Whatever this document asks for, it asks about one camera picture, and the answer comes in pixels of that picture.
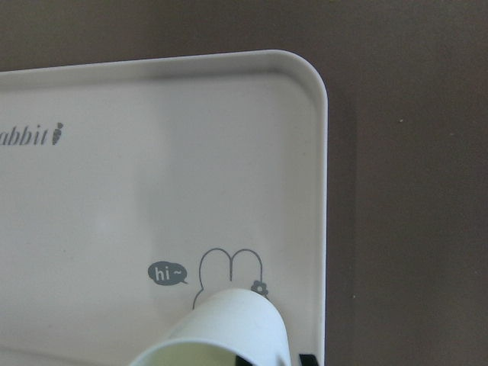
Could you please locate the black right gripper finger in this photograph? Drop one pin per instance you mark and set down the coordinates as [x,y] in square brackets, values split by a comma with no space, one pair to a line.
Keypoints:
[308,356]

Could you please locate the light green cup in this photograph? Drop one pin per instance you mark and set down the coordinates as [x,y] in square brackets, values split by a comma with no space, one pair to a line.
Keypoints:
[232,327]

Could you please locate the white rabbit print tray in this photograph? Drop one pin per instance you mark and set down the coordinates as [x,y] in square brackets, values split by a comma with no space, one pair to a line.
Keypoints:
[133,191]

